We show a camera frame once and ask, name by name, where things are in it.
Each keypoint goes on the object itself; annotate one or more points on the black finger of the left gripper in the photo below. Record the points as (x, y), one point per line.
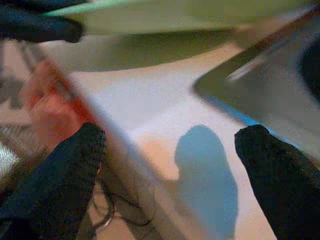
(37, 3)
(45, 28)

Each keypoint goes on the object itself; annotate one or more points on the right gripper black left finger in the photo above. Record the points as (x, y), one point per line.
(50, 195)

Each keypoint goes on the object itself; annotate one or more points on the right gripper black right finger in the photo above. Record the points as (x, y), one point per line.
(287, 195)

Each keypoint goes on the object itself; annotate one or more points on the light green plate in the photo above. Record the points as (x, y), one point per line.
(150, 25)

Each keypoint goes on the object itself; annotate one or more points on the red plastic bag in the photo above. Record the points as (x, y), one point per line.
(55, 117)

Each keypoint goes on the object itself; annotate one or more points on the stainless steel sink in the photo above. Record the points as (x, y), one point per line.
(275, 95)

